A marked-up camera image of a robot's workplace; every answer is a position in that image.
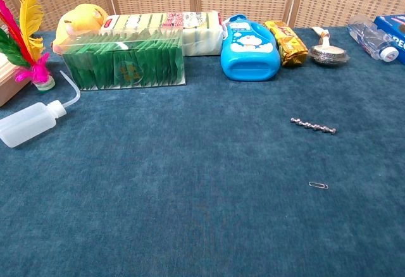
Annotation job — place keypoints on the clear box green tea bags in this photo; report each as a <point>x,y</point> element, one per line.
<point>126,62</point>

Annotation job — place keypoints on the small metal paper clip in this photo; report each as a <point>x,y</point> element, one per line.
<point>326,188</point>

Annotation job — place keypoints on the yellow sponge multipack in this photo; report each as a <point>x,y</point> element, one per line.
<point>196,36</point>

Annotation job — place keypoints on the beige lidded lunch box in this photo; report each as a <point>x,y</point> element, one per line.
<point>9,84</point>

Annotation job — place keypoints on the blue table cloth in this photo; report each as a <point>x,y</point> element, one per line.
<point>190,179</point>

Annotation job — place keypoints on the blue Oreo cookie box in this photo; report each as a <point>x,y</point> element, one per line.
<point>392,27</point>

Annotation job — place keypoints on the yellow snack packet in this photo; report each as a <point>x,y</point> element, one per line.
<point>291,46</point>

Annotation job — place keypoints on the translucent squeeze wash bottle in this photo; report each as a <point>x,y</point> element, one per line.
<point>25,125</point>

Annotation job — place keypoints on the clear plastic water bottle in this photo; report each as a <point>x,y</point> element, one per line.
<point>367,36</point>

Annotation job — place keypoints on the blue cartoon pump bottle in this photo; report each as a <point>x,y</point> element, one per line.
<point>250,59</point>

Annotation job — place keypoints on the colourful feather shuttlecock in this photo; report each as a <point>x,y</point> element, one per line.
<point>36,71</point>

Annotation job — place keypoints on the yellow plush toy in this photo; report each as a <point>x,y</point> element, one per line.
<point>79,21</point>

